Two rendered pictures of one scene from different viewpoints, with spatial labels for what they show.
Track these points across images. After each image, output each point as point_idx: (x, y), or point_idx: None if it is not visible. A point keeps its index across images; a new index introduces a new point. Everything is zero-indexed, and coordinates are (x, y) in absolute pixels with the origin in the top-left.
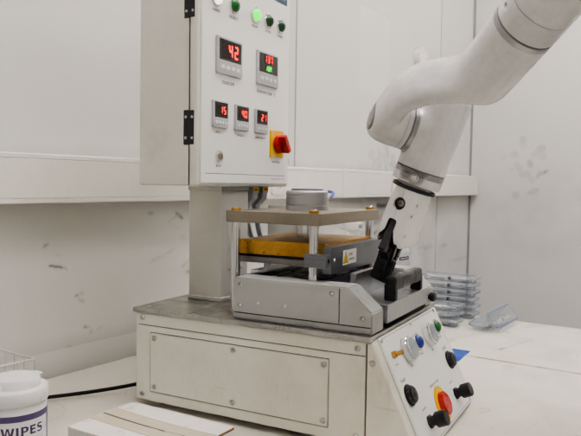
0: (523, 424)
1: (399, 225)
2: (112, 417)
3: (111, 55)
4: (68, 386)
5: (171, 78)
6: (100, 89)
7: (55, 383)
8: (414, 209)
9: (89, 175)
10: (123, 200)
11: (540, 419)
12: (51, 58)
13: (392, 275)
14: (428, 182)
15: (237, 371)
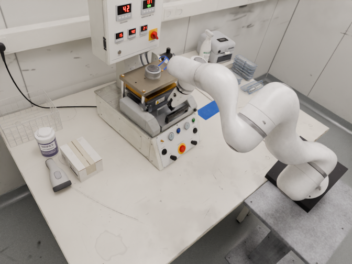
0: (207, 158)
1: (173, 101)
2: (73, 144)
3: None
4: (81, 99)
5: (98, 21)
6: None
7: (78, 96)
8: (179, 98)
9: (84, 28)
10: None
11: (214, 157)
12: None
13: (168, 115)
14: (185, 91)
15: (120, 124)
